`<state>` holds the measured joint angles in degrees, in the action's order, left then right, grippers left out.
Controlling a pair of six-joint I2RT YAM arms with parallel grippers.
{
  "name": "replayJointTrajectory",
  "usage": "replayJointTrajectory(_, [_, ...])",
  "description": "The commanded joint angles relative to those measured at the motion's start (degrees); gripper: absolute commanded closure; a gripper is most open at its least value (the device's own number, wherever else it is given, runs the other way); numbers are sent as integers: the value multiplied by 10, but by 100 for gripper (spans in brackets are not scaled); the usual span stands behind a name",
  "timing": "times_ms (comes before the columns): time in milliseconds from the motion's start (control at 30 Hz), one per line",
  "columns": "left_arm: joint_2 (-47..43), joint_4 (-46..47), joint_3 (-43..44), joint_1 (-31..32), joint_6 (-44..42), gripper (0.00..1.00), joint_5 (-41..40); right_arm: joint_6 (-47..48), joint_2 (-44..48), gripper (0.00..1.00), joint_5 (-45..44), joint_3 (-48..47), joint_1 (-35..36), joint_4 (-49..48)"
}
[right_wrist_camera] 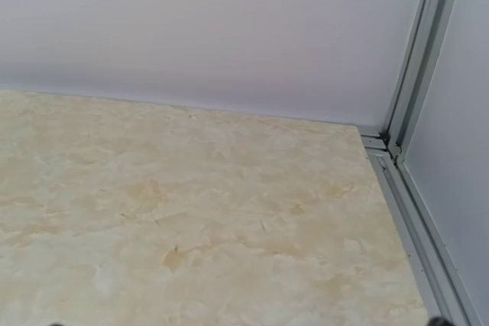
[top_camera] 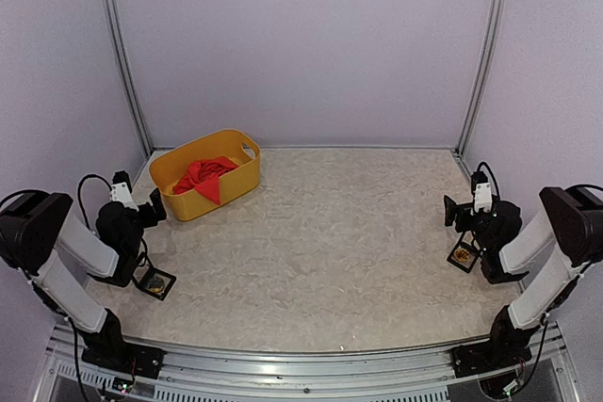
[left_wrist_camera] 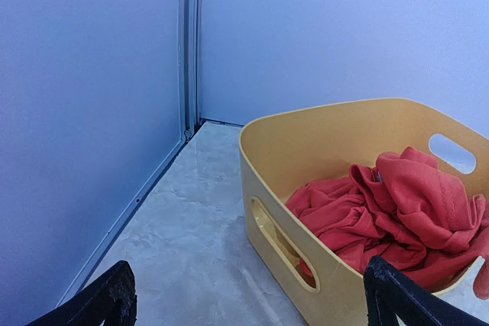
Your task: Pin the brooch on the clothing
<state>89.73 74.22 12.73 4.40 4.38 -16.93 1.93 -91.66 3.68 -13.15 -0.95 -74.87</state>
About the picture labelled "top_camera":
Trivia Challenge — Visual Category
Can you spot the red t-shirt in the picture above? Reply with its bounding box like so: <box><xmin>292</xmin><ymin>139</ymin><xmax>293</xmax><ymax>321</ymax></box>
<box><xmin>172</xmin><ymin>156</ymin><xmax>238</xmax><ymax>205</ymax></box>

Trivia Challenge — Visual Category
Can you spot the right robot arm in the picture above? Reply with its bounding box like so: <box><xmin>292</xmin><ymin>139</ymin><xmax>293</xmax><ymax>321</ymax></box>
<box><xmin>443</xmin><ymin>183</ymin><xmax>602</xmax><ymax>377</ymax></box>

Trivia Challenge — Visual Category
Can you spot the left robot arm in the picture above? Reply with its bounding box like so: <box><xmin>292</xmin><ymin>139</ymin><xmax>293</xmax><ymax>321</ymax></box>
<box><xmin>1</xmin><ymin>189</ymin><xmax>165</xmax><ymax>378</ymax></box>

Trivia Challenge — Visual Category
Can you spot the right black brooch box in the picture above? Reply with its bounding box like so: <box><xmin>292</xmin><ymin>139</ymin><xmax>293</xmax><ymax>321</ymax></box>
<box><xmin>447</xmin><ymin>232</ymin><xmax>481</xmax><ymax>274</ymax></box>

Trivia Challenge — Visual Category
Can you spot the black brooch box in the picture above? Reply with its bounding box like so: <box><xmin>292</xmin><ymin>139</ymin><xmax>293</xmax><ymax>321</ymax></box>
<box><xmin>132</xmin><ymin>267</ymin><xmax>177</xmax><ymax>301</ymax></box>
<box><xmin>447</xmin><ymin>232</ymin><xmax>481</xmax><ymax>274</ymax></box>

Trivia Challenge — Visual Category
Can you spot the left black brooch box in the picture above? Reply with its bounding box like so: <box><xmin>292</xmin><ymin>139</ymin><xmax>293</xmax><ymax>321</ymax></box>
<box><xmin>132</xmin><ymin>267</ymin><xmax>177</xmax><ymax>301</ymax></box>

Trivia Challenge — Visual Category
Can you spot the yellow plastic basket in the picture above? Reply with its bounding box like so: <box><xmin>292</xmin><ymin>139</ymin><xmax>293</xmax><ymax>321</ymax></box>
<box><xmin>149</xmin><ymin>129</ymin><xmax>261</xmax><ymax>222</ymax></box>

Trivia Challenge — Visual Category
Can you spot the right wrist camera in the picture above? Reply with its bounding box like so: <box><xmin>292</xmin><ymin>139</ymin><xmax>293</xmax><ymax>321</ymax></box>
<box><xmin>471</xmin><ymin>170</ymin><xmax>493</xmax><ymax>215</ymax></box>

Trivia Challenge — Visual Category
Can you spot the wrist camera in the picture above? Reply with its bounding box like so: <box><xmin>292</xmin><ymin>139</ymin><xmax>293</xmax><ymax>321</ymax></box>
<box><xmin>471</xmin><ymin>170</ymin><xmax>493</xmax><ymax>215</ymax></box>
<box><xmin>110</xmin><ymin>170</ymin><xmax>138</xmax><ymax>211</ymax></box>

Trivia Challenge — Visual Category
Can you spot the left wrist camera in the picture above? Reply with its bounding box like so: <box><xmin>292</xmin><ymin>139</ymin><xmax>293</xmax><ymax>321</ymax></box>
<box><xmin>110</xmin><ymin>170</ymin><xmax>138</xmax><ymax>211</ymax></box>

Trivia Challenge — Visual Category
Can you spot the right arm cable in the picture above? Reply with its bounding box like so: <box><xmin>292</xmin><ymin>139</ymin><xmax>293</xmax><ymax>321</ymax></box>
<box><xmin>475</xmin><ymin>161</ymin><xmax>501</xmax><ymax>201</ymax></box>

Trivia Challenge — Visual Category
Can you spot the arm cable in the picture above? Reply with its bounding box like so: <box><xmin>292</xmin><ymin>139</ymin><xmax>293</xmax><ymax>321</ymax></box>
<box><xmin>475</xmin><ymin>161</ymin><xmax>501</xmax><ymax>201</ymax></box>
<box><xmin>77</xmin><ymin>173</ymin><xmax>114</xmax><ymax>233</ymax></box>

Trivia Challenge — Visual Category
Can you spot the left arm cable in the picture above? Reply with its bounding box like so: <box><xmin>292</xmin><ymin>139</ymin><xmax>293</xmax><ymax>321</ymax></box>
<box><xmin>77</xmin><ymin>173</ymin><xmax>114</xmax><ymax>233</ymax></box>

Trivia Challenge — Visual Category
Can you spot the front aluminium rail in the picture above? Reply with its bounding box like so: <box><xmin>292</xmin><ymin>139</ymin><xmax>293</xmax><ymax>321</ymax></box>
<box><xmin>27</xmin><ymin>324</ymin><xmax>585</xmax><ymax>402</ymax></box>

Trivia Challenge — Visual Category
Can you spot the right aluminium frame post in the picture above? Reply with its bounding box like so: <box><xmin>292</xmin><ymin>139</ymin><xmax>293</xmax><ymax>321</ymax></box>
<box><xmin>455</xmin><ymin>0</ymin><xmax>505</xmax><ymax>160</ymax></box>

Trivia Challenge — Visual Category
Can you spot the aluminium frame post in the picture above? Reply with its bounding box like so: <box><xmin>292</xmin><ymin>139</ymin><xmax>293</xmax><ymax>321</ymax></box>
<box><xmin>455</xmin><ymin>0</ymin><xmax>505</xmax><ymax>160</ymax></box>
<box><xmin>103</xmin><ymin>0</ymin><xmax>154</xmax><ymax>157</ymax></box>

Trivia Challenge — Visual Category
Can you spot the left aluminium frame post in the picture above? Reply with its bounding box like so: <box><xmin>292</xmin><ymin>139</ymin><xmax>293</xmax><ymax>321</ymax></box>
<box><xmin>103</xmin><ymin>0</ymin><xmax>154</xmax><ymax>157</ymax></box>

